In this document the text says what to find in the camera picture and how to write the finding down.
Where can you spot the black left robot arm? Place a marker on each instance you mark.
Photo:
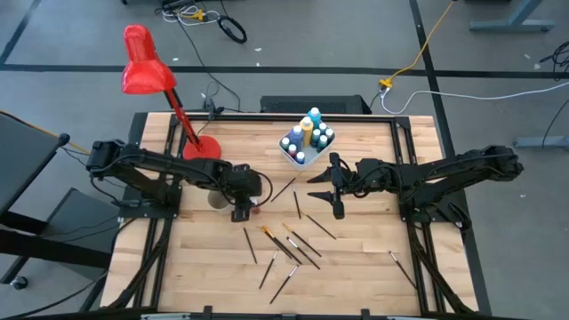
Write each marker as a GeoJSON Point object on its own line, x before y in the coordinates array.
{"type": "Point", "coordinates": [155, 162]}

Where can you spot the black side cart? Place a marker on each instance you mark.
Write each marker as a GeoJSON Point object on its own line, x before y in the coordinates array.
{"type": "Point", "coordinates": [22, 155]}

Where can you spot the black computer case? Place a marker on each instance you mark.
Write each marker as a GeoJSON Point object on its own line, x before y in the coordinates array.
{"type": "Point", "coordinates": [311, 104]}

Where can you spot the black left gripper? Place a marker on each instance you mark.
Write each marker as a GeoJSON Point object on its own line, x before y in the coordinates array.
{"type": "Point", "coordinates": [242, 189]}

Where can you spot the white storage bin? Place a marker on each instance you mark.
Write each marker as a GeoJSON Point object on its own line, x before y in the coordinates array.
{"type": "Point", "coordinates": [306, 167]}

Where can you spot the black paintbrush silver ferrule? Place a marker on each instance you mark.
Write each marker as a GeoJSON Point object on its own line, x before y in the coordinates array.
{"type": "Point", "coordinates": [306, 255]}
{"type": "Point", "coordinates": [402, 269]}
{"type": "Point", "coordinates": [268, 271]}
{"type": "Point", "coordinates": [283, 285]}

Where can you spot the red desk lamp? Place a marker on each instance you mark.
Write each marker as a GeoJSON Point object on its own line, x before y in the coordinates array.
{"type": "Point", "coordinates": [146, 66]}

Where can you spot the small red paint bottle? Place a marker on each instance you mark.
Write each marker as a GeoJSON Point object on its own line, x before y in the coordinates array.
{"type": "Point", "coordinates": [292, 149]}
{"type": "Point", "coordinates": [255, 209]}

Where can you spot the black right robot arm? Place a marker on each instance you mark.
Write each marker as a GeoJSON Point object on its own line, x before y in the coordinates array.
{"type": "Point", "coordinates": [444, 171]}

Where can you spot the small green paint bottle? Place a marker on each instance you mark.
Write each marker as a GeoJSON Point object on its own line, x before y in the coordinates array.
{"type": "Point", "coordinates": [323, 141]}
{"type": "Point", "coordinates": [285, 142]}

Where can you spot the small light blue paint bottle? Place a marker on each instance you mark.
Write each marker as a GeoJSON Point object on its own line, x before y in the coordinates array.
{"type": "Point", "coordinates": [323, 127]}

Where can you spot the large blue paint bottle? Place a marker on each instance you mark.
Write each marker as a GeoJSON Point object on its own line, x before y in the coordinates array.
{"type": "Point", "coordinates": [297, 135]}

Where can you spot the black caster wheel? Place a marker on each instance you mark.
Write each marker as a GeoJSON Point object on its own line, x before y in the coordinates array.
{"type": "Point", "coordinates": [19, 283]}

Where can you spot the thin black paintbrush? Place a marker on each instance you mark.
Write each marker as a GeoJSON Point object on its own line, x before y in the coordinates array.
{"type": "Point", "coordinates": [284, 189]}
{"type": "Point", "coordinates": [296, 202]}

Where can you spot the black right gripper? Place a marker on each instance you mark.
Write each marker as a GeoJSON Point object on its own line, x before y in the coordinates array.
{"type": "Point", "coordinates": [362, 178]}

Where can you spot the large teal paint bottle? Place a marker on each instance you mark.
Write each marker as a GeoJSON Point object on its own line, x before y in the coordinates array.
{"type": "Point", "coordinates": [314, 114]}

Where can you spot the black paintbrush gold ferrule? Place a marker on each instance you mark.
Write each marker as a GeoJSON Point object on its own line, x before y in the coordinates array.
{"type": "Point", "coordinates": [320, 226]}

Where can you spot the grey desk leg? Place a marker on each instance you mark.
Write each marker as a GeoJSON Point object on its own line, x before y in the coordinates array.
{"type": "Point", "coordinates": [511, 26]}
{"type": "Point", "coordinates": [542, 142]}

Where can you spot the black table clamp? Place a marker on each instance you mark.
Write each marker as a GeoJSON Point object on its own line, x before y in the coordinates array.
{"type": "Point", "coordinates": [210, 108]}

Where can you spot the small dark blue paint bottle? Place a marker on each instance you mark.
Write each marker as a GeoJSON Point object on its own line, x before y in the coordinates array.
{"type": "Point", "coordinates": [300, 157]}

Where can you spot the black paintbrush orange bristles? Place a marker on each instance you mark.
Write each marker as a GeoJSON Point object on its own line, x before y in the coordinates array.
{"type": "Point", "coordinates": [280, 247]}
{"type": "Point", "coordinates": [304, 242]}
{"type": "Point", "coordinates": [250, 244]}

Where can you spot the white cup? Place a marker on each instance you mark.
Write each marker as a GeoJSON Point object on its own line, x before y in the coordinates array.
{"type": "Point", "coordinates": [215, 204]}

